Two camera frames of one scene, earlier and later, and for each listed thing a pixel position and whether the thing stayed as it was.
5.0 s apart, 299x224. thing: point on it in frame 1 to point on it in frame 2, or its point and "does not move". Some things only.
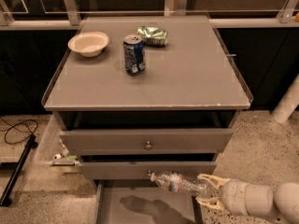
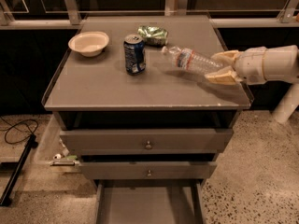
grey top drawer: x=146 y=141 does not move
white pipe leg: x=288 y=104 does not move
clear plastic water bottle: x=177 y=182 to x=192 y=60
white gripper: x=234 y=196 to x=249 y=65
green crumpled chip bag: x=152 y=35 does not move
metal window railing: x=64 y=7 does not move
